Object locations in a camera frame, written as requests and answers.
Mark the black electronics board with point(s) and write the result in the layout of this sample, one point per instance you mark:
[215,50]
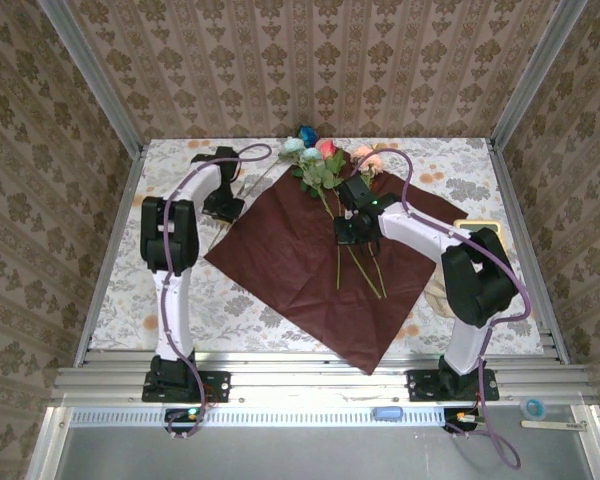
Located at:
[180,415]
[452,416]

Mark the wooden stick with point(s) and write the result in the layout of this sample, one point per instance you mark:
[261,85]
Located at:
[555,425]

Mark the grey metal shelf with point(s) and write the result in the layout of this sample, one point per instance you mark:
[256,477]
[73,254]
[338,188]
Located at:
[305,455]

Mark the blue grey oval object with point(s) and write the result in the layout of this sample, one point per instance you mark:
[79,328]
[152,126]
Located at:
[387,413]

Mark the aluminium frame post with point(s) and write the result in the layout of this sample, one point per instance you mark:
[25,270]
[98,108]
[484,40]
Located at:
[94,75]
[536,75]

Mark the white floral tablecloth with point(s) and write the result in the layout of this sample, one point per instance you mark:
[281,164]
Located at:
[455,165]

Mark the yellow calculator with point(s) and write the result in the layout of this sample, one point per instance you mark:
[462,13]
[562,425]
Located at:
[467,223]

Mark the aluminium front rail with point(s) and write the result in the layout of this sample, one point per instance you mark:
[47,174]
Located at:
[305,380]

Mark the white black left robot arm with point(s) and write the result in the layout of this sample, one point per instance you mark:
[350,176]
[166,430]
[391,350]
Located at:
[172,300]

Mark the artificial peach rose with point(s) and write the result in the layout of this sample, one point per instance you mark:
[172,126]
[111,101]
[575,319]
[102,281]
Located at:
[367,160]

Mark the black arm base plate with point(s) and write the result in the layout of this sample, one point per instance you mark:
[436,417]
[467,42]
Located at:
[420,387]
[220,387]

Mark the aluminium side rail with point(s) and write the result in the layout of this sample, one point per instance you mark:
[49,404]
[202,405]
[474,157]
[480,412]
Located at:
[514,200]
[112,250]

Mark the dark red wrapping cloth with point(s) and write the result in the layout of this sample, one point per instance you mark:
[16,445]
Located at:
[290,260]

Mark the blue tape roll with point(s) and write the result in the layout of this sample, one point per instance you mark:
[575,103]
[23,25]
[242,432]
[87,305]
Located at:
[527,406]

